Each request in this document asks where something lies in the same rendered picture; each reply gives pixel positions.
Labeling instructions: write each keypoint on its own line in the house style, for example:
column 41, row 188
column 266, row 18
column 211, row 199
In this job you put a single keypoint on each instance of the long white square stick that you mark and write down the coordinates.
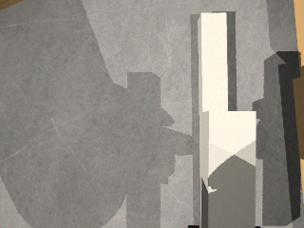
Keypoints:
column 213, row 87

